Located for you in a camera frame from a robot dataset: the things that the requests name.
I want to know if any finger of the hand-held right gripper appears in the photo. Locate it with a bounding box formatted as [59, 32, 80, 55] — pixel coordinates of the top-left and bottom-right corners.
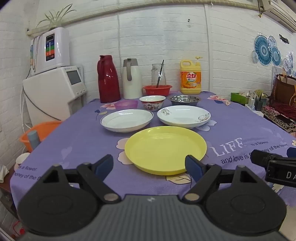
[250, 149, 278, 166]

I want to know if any clear glass jar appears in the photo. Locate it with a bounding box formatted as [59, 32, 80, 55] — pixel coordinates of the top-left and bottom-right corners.
[151, 63, 167, 87]

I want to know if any white countertop appliance with screen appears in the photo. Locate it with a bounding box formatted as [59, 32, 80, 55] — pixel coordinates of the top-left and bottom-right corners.
[22, 65, 88, 127]

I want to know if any red plastic colander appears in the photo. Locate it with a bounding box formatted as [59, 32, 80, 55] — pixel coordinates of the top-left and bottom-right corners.
[143, 85, 173, 96]

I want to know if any white thermos jug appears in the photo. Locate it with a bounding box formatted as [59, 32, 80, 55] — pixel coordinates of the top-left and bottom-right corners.
[122, 58, 143, 100]

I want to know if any white wall cable conduit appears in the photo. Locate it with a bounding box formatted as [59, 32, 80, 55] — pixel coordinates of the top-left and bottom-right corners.
[203, 4, 211, 93]

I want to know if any beige wall pipe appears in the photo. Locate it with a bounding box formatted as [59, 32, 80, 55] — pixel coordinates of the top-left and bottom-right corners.
[26, 0, 255, 36]

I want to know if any crumpled white tissue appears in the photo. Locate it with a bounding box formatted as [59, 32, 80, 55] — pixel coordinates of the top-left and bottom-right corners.
[0, 164, 10, 183]

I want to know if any potted spider plant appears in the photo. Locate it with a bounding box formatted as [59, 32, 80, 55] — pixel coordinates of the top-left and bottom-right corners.
[36, 3, 77, 29]

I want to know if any white plate with blue rim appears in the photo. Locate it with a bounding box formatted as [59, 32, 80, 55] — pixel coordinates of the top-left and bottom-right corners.
[100, 109, 154, 133]

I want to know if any small blue paper fan decoration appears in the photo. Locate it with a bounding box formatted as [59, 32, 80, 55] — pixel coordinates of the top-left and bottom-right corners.
[271, 46, 282, 67]

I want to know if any white power strip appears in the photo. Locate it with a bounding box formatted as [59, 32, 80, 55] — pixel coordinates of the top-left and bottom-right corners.
[245, 104, 264, 118]

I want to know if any purple plastic bowl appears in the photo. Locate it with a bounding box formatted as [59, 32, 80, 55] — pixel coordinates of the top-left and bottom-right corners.
[115, 100, 138, 110]

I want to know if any white plate with floral print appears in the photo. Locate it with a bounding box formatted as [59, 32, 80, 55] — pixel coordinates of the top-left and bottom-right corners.
[157, 105, 211, 130]

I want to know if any black straw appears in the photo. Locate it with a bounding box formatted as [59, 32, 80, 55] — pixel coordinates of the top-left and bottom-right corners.
[156, 60, 164, 88]

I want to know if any orange plastic basin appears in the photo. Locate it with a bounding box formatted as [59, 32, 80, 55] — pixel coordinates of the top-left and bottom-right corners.
[19, 120, 62, 151]

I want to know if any stainless steel bowl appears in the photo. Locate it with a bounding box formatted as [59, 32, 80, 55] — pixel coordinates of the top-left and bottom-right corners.
[168, 95, 201, 107]

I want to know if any large blue paper fan decoration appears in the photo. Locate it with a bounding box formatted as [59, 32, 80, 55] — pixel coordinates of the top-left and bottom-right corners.
[254, 35, 272, 67]

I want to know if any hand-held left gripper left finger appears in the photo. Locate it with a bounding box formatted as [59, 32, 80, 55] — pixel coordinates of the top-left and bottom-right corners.
[42, 154, 122, 204]

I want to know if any white water purifier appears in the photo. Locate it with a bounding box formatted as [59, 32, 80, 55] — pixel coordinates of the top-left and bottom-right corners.
[30, 27, 70, 76]

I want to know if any brown paper bag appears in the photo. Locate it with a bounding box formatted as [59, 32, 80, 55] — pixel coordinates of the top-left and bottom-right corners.
[270, 74, 296, 107]

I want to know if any purple floral tablecloth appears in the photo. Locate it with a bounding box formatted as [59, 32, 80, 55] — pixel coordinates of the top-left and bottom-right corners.
[9, 90, 296, 209]

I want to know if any yellow plastic plate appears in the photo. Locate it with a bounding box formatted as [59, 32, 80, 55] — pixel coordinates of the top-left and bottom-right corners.
[124, 126, 207, 175]

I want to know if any green box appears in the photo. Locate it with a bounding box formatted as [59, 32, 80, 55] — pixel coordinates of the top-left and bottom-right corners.
[231, 92, 250, 105]

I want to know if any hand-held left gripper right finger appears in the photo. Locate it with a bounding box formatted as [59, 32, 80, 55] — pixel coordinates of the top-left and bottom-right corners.
[183, 155, 258, 202]

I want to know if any white air conditioner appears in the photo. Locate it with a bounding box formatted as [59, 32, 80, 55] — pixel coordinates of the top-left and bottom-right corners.
[257, 0, 296, 29]

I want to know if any grey cylinder bottle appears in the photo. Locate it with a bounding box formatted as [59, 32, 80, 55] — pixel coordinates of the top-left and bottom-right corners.
[28, 130, 41, 149]

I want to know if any white bowl with red pattern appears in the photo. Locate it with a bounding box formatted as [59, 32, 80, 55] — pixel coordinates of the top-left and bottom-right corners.
[139, 95, 166, 112]

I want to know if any yellow dish soap bottle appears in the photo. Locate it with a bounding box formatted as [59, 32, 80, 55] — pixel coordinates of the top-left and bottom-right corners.
[180, 56, 202, 95]

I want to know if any white paper cup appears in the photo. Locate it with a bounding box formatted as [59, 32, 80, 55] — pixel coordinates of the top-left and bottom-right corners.
[14, 152, 31, 172]

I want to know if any red thermos jug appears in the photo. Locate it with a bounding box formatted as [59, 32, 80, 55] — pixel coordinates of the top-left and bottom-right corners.
[97, 55, 121, 103]

